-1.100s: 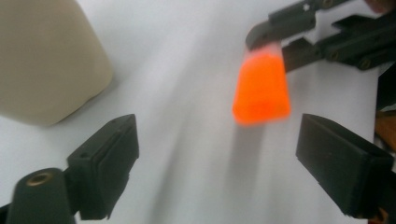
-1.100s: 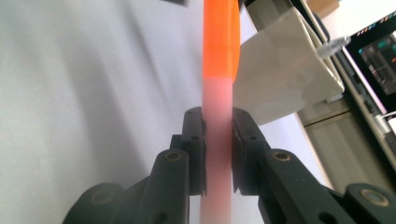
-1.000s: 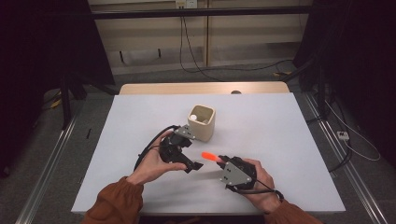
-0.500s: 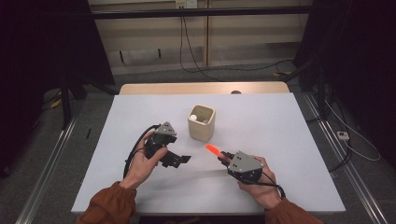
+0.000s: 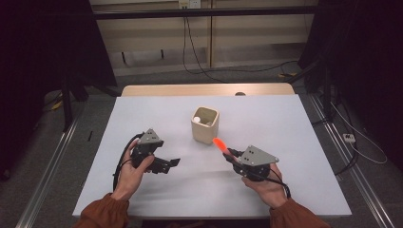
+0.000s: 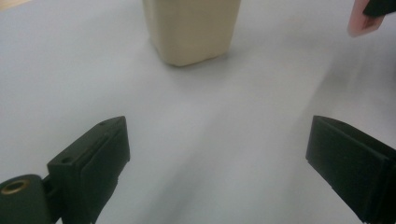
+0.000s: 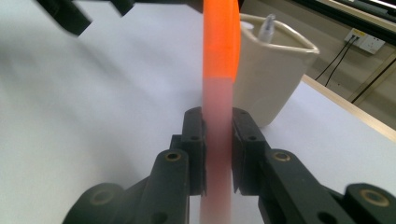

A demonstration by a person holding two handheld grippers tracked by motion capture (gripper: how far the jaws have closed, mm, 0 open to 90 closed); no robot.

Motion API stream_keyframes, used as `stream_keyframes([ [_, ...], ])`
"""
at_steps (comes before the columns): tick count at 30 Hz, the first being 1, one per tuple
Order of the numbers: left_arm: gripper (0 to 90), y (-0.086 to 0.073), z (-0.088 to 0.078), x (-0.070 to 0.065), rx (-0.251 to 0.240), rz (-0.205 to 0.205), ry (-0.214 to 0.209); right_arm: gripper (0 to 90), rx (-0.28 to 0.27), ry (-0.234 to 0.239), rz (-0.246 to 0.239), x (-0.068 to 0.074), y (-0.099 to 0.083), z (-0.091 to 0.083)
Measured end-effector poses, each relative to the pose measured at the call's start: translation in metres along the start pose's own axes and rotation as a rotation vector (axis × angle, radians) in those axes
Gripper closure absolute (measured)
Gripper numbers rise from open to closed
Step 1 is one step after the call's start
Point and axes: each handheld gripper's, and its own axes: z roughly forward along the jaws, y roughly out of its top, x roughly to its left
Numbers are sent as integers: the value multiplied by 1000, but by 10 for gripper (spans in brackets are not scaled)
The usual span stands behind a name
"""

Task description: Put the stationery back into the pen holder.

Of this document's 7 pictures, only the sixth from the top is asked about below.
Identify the orange highlighter pen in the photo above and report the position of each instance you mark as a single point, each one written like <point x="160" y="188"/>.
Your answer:
<point x="358" y="21"/>

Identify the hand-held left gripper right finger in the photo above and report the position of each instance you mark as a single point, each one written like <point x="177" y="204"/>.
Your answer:
<point x="355" y="168"/>

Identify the beige pen holder cup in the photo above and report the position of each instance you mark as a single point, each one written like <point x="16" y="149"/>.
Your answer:
<point x="190" y="31"/>

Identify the light wooden table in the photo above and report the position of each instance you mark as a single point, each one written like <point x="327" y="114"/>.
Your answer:
<point x="9" y="3"/>

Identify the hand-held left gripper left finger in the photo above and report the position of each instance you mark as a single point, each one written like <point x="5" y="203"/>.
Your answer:
<point x="90" y="168"/>

